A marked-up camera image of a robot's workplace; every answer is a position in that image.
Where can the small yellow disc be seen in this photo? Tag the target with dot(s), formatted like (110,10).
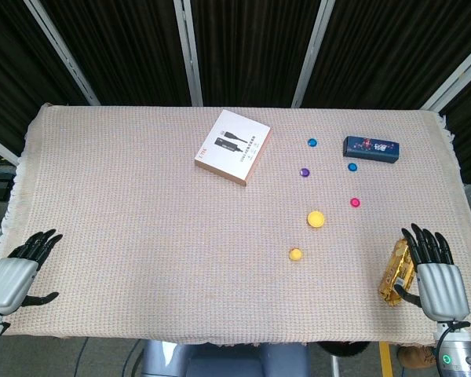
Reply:
(296,254)

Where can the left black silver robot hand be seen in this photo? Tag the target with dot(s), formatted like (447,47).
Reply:
(9,282)

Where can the blue button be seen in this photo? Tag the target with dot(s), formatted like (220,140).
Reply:
(352,167)
(312,142)

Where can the black pleated curtain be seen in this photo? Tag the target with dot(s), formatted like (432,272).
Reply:
(255,47)

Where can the aluminium frame post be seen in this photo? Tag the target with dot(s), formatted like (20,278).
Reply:
(314,51)
(188,51)
(455,74)
(63,55)

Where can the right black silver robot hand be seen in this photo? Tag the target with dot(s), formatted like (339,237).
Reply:
(441,288)

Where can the dark blue printed box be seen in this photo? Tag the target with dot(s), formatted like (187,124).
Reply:
(371,147)

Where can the purple button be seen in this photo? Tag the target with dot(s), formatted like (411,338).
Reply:
(305,172)

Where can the beige woven tablecloth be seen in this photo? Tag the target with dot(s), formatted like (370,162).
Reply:
(141,235)

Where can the pink button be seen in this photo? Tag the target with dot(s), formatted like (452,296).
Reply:
(355,202)

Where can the blue button top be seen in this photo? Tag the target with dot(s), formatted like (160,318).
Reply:
(312,142)

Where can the brown shoe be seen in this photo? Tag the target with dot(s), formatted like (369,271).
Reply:
(416,357)

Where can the gold foil snack packet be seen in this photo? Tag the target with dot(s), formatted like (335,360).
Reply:
(398,275)

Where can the large yellow disc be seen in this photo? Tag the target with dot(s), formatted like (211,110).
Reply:
(316,219)

